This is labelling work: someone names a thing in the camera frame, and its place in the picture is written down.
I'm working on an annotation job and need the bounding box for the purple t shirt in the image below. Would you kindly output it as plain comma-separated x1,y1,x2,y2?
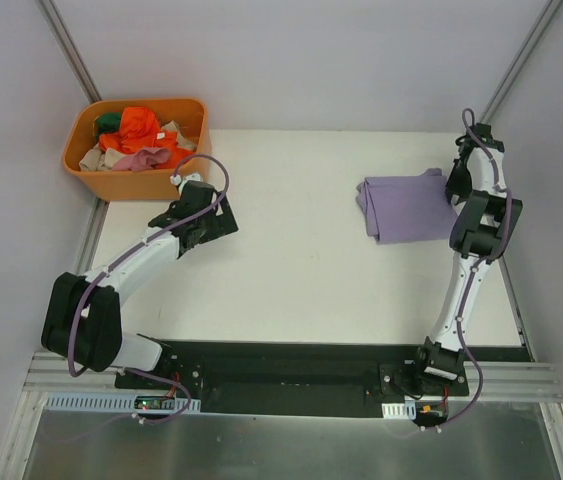
356,168,457,245

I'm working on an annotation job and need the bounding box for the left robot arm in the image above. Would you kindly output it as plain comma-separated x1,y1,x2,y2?
41,180,238,389

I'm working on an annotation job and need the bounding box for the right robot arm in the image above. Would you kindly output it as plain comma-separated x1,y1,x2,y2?
411,121,523,398

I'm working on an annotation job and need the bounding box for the pink t shirt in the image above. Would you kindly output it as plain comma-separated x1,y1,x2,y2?
112,147,171,172

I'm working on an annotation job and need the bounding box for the orange plastic bin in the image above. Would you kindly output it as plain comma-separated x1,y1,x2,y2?
62,97,212,202

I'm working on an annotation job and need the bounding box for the orange t shirt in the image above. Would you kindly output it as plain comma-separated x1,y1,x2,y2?
96,107,164,146

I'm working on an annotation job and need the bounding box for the beige t shirt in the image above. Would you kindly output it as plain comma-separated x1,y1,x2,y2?
79,121,198,172

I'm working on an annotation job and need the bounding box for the green t shirt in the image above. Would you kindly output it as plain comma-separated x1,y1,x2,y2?
93,112,122,135

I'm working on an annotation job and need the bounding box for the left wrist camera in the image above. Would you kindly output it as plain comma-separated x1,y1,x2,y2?
170,173,203,191

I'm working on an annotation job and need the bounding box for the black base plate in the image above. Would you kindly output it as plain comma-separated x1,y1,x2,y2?
114,341,469,418

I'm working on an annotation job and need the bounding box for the right aluminium frame post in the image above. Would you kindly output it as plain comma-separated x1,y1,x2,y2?
479,0,563,124

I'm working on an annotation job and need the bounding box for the aluminium frame post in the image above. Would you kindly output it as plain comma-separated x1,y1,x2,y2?
479,0,563,124
35,0,102,104

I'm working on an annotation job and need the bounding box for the left aluminium frame post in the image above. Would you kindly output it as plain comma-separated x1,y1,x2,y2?
35,0,102,104

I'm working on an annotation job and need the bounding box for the left white cable duct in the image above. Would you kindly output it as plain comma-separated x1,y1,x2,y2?
46,393,201,415

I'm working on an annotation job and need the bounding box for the white cable duct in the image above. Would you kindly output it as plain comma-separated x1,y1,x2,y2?
46,393,201,415
381,401,417,421

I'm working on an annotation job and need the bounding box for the right white cable duct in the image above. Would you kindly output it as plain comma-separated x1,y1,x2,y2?
381,401,417,421

